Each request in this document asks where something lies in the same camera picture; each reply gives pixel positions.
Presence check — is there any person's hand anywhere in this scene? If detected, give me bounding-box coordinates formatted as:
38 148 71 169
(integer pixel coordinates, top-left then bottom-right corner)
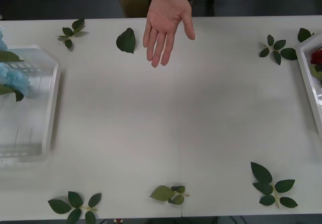
142 0 196 68

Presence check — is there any red rose with green stem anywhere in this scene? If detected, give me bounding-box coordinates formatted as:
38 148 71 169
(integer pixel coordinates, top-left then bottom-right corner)
309 47 322 80

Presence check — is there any pale blue flower green stem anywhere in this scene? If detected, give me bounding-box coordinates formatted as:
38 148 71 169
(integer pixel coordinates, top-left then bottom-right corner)
0 28 25 63
0 62 32 103

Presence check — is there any person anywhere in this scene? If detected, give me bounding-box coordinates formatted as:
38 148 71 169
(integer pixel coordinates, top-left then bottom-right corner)
113 0 229 18

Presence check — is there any broad single dark green leaf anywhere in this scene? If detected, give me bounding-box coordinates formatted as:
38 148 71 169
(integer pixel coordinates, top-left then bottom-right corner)
115 27 137 55

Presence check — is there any small dark green leaf twig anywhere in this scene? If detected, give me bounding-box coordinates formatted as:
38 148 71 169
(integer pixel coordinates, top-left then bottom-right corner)
55 19 89 50

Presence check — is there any small single dark green leaf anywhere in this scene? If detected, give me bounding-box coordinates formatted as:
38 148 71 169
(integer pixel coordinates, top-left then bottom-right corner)
297 27 314 43

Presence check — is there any shallow white box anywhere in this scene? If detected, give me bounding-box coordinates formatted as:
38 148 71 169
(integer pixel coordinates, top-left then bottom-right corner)
296 31 322 134
0 44 59 164

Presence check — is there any pale green leaf twig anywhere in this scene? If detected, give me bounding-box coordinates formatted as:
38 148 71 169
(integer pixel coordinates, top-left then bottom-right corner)
149 185 190 205

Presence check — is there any large dark green leaf twig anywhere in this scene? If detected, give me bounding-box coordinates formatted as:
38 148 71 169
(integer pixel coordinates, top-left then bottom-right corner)
250 161 299 208

